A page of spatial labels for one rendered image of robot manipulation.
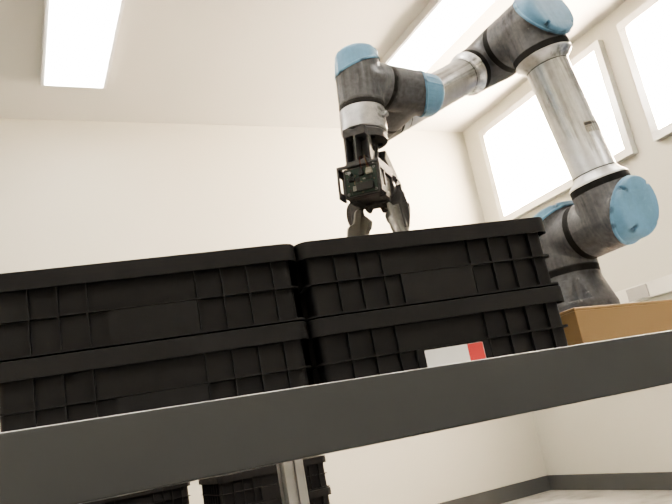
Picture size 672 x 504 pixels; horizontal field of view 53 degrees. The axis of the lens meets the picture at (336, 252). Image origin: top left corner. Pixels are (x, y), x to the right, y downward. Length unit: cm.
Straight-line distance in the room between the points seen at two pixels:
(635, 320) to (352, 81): 70
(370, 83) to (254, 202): 349
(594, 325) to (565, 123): 39
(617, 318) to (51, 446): 114
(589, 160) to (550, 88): 16
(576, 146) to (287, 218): 338
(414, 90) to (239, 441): 86
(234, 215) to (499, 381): 407
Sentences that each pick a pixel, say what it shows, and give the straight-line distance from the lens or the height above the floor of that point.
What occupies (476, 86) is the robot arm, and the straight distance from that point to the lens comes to 150.
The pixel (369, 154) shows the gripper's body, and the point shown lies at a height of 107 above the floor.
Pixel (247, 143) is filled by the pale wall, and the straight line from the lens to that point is 473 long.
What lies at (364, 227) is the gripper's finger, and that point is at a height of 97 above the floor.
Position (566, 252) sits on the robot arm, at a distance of 143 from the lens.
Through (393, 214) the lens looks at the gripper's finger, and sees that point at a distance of 105.
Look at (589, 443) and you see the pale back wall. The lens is 491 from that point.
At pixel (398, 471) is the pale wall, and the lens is 459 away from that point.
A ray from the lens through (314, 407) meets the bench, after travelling 41.
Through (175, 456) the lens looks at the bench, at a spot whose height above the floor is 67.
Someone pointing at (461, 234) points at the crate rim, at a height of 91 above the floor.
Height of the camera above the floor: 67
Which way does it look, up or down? 14 degrees up
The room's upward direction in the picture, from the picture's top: 11 degrees counter-clockwise
